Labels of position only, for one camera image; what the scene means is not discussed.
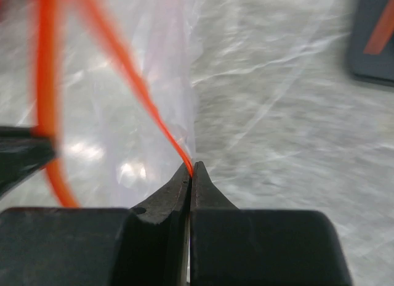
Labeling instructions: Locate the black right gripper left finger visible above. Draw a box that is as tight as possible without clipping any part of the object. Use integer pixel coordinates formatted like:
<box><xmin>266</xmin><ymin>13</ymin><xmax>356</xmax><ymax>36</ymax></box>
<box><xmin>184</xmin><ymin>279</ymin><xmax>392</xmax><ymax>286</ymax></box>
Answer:
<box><xmin>1</xmin><ymin>166</ymin><xmax>191</xmax><ymax>285</ymax></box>

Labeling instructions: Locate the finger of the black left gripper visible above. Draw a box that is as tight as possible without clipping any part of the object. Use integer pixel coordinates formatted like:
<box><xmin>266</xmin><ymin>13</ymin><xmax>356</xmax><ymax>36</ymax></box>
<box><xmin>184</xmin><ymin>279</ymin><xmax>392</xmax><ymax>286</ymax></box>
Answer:
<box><xmin>1</xmin><ymin>126</ymin><xmax>56</xmax><ymax>197</ymax></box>

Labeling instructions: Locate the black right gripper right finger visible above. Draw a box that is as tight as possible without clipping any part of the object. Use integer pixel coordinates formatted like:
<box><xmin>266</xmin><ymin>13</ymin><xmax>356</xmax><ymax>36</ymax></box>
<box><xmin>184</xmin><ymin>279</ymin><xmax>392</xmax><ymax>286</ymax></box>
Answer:
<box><xmin>190</xmin><ymin>162</ymin><xmax>353</xmax><ymax>285</ymax></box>

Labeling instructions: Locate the clear zip top bag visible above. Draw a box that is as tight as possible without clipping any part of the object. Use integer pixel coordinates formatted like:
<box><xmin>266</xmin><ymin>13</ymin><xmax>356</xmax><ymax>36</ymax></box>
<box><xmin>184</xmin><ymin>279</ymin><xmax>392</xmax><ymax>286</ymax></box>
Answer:
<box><xmin>0</xmin><ymin>0</ymin><xmax>339</xmax><ymax>210</ymax></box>

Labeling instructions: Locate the orange plastic fork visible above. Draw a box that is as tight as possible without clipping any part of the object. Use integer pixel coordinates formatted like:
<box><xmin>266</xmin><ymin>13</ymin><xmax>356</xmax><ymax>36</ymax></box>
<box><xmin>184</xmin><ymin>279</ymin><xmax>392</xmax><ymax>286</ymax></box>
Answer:
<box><xmin>363</xmin><ymin>0</ymin><xmax>394</xmax><ymax>55</ymax></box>

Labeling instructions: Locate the dark green tray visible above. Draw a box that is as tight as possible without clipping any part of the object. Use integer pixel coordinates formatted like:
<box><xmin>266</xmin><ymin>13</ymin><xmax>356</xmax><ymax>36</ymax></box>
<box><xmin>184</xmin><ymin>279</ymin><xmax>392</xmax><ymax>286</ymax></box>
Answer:
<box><xmin>346</xmin><ymin>0</ymin><xmax>393</xmax><ymax>87</ymax></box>

